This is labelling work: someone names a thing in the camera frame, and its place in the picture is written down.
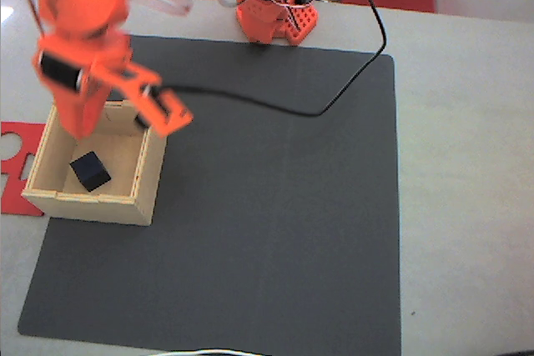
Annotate blue cube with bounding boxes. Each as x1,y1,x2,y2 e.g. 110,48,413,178
68,150,113,193

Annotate open wooden box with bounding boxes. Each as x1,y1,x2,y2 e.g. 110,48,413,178
20,96,169,227

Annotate red flat cutout piece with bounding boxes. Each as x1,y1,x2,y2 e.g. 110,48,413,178
0,121,47,218

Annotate dark grey mat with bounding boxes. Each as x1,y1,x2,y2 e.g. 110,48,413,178
17,34,402,356

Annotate orange camera mount with camera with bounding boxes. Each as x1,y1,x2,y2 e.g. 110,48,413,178
106,62,195,138

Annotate black camera cable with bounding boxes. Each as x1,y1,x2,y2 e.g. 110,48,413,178
156,0,388,118

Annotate white cable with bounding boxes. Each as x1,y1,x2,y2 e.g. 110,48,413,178
148,347,268,356

